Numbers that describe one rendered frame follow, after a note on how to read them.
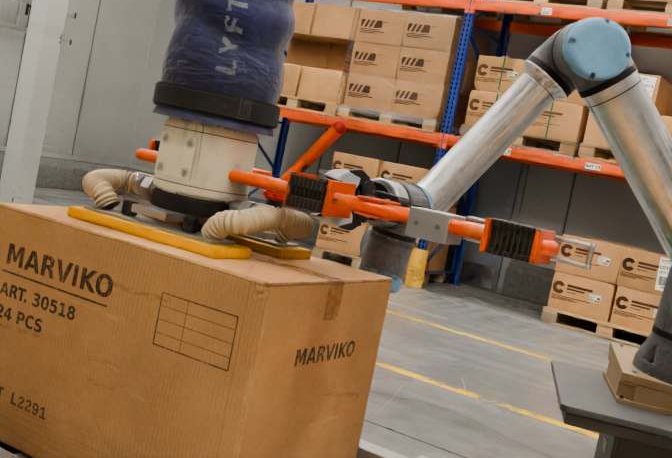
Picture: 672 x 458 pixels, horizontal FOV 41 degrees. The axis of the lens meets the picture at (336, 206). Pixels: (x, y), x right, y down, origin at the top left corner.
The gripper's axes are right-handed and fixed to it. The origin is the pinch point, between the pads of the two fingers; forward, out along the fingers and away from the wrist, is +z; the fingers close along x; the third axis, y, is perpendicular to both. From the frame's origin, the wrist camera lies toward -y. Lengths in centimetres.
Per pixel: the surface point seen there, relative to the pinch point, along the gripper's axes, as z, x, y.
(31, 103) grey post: -158, 4, 269
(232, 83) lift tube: 7.5, 15.5, 18.4
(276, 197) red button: -47, -5, 43
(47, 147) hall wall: -692, -53, 873
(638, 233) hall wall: -845, -11, 133
